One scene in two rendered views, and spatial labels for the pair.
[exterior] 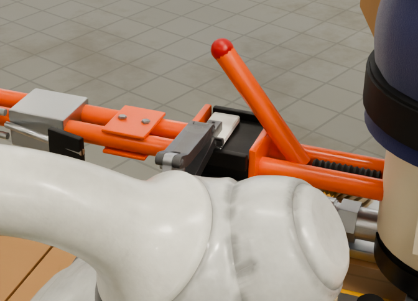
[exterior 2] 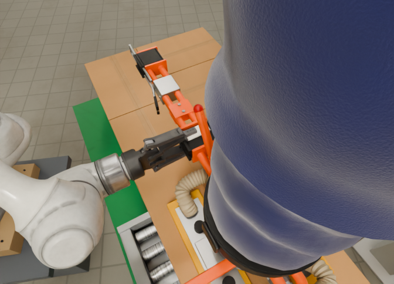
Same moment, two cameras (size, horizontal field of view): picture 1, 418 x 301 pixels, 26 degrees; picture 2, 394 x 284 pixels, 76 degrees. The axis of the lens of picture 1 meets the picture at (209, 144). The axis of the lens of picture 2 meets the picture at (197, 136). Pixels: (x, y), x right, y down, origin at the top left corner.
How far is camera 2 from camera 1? 0.62 m
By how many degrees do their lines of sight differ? 40
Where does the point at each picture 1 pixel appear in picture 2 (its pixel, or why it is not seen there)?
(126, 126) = (176, 109)
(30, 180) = not seen: outside the picture
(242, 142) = (200, 141)
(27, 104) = (160, 81)
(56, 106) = (166, 87)
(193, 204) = (30, 210)
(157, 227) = (13, 210)
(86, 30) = not seen: hidden behind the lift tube
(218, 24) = not seen: hidden behind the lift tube
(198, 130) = (174, 134)
